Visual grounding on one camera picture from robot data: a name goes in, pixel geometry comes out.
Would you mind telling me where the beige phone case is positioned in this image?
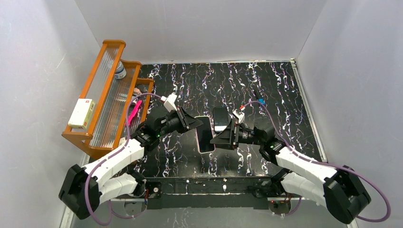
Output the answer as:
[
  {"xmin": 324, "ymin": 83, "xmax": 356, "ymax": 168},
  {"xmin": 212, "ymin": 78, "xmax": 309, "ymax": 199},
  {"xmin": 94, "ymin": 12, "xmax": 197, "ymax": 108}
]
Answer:
[{"xmin": 195, "ymin": 116, "xmax": 215, "ymax": 154}]

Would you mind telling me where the black phone case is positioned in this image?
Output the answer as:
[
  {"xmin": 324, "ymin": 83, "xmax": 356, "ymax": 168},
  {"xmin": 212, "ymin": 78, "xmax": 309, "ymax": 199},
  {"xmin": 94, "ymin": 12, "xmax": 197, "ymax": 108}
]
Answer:
[{"xmin": 213, "ymin": 107, "xmax": 230, "ymax": 133}]

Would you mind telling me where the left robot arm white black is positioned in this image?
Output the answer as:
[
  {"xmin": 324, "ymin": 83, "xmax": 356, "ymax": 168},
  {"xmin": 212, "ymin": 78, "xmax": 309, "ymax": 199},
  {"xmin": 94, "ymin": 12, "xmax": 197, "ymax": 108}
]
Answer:
[{"xmin": 58, "ymin": 106, "xmax": 203, "ymax": 219}]

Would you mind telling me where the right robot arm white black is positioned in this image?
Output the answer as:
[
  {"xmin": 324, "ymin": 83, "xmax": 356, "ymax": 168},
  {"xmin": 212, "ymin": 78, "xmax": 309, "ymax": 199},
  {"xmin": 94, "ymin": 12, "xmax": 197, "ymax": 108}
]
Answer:
[{"xmin": 210, "ymin": 117, "xmax": 371, "ymax": 224}]

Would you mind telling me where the blue black marker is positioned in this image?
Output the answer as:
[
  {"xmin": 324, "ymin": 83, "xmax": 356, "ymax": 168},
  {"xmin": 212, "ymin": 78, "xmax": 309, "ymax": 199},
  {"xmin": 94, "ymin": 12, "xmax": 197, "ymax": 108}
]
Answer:
[{"xmin": 253, "ymin": 89, "xmax": 265, "ymax": 105}]

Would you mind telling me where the small pink white item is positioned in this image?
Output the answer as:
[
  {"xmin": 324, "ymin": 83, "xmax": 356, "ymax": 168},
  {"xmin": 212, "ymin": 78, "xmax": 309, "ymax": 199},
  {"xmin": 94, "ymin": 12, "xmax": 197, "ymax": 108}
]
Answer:
[{"xmin": 133, "ymin": 88, "xmax": 142, "ymax": 95}]

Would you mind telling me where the orange wooden shelf rack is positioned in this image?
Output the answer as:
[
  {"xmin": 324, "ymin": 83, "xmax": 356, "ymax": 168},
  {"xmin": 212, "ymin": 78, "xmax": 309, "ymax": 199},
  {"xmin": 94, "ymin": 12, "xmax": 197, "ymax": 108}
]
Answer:
[{"xmin": 62, "ymin": 40, "xmax": 154, "ymax": 160}]

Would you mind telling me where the white blue bottle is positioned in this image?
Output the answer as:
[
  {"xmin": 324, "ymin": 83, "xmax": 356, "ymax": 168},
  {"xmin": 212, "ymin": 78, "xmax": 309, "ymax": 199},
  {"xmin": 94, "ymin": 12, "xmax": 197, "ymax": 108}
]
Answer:
[{"xmin": 114, "ymin": 61, "xmax": 127, "ymax": 79}]

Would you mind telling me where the white red box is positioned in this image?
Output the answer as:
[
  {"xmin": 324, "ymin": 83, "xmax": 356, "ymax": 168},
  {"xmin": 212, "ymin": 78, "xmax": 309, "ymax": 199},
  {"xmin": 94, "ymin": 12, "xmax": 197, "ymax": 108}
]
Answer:
[{"xmin": 67, "ymin": 98, "xmax": 96, "ymax": 129}]

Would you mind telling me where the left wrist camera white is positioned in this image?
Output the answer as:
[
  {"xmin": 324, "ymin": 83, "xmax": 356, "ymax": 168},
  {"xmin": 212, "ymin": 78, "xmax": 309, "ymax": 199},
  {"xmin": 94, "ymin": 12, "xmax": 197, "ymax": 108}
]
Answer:
[{"xmin": 160, "ymin": 93, "xmax": 177, "ymax": 112}]

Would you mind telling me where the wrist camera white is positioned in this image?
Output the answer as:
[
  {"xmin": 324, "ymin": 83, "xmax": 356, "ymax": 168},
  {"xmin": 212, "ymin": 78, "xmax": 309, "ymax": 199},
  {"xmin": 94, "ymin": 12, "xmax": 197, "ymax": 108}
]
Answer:
[
  {"xmin": 232, "ymin": 106, "xmax": 245, "ymax": 124},
  {"xmin": 160, "ymin": 93, "xmax": 177, "ymax": 112}
]

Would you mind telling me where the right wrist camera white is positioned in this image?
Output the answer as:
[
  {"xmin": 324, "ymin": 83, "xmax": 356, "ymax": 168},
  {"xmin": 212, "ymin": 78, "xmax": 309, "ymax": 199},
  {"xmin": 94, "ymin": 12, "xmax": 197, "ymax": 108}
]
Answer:
[{"xmin": 232, "ymin": 106, "xmax": 245, "ymax": 124}]

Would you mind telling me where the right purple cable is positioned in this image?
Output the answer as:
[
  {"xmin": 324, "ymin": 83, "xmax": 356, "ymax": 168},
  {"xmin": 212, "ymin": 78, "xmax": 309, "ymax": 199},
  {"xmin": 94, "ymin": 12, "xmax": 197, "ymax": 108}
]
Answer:
[{"xmin": 240, "ymin": 100, "xmax": 392, "ymax": 223}]

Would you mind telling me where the purple cable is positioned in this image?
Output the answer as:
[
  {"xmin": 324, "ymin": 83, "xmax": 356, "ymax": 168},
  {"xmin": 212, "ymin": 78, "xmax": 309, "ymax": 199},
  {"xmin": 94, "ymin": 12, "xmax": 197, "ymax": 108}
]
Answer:
[
  {"xmin": 84, "ymin": 93, "xmax": 164, "ymax": 226},
  {"xmin": 240, "ymin": 100, "xmax": 392, "ymax": 223}
]

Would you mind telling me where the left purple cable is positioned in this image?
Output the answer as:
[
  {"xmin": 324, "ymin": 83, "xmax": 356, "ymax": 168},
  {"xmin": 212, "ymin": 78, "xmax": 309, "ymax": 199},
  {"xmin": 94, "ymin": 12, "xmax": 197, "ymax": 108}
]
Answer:
[{"xmin": 84, "ymin": 93, "xmax": 164, "ymax": 226}]

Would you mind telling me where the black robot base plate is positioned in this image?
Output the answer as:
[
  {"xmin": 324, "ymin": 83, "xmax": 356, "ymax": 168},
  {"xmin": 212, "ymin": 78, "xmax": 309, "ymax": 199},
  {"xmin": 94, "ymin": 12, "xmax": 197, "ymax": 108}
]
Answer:
[{"xmin": 115, "ymin": 177, "xmax": 303, "ymax": 210}]

